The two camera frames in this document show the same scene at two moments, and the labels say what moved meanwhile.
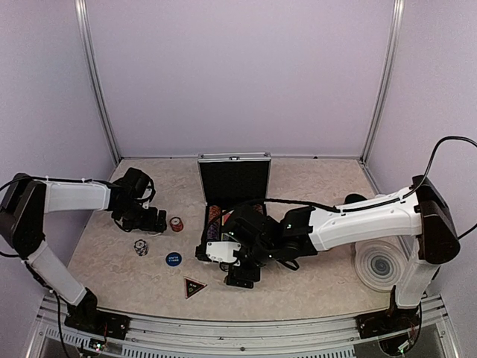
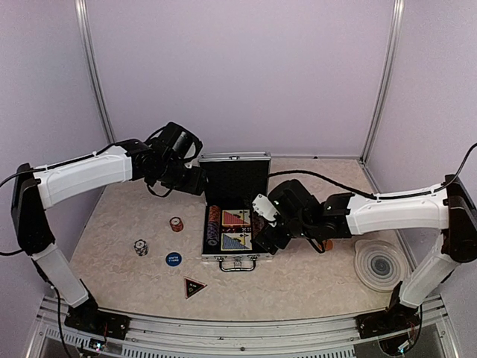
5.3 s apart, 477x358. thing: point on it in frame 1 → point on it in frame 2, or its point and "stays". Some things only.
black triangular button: x=191 y=287 stays
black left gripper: x=150 y=224 → x=194 y=185
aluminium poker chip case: x=230 y=182 stays
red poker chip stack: x=177 y=224 stays
